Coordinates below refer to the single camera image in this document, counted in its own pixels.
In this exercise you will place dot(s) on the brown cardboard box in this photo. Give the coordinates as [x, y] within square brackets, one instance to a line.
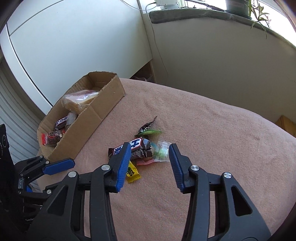
[110, 92]

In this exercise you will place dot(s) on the bagged sliced bread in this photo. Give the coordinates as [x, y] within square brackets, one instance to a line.
[76, 102]

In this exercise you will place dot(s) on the grey plant pot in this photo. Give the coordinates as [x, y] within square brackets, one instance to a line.
[238, 7]

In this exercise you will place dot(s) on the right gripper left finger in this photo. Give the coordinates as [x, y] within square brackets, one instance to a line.
[79, 206]

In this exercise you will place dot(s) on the pink candy wrapper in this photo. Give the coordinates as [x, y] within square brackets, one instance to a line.
[144, 162]

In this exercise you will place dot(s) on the dark foil snack packet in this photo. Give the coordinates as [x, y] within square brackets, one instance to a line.
[145, 127]

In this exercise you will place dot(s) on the green leaf-shaped packet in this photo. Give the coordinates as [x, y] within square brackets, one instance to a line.
[149, 133]

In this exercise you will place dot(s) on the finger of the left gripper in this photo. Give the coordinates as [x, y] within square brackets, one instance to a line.
[58, 167]
[31, 169]

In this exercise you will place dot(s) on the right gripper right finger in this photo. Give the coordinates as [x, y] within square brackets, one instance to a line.
[219, 208]

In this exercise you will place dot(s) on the small snickers bar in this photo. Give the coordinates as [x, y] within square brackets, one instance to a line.
[140, 148]

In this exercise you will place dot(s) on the pink table cloth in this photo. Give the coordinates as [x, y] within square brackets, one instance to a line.
[215, 136]

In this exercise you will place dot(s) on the large snickers bar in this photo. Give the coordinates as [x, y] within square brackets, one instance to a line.
[61, 124]

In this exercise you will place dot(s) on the spider plant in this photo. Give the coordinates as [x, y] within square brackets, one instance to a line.
[257, 13]

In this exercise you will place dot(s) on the clear green candy packet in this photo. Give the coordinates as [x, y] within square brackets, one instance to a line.
[160, 151]

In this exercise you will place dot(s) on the yellow candy packet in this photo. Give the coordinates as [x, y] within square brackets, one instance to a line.
[132, 173]

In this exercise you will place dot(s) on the white power adapter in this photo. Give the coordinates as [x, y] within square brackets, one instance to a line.
[168, 4]

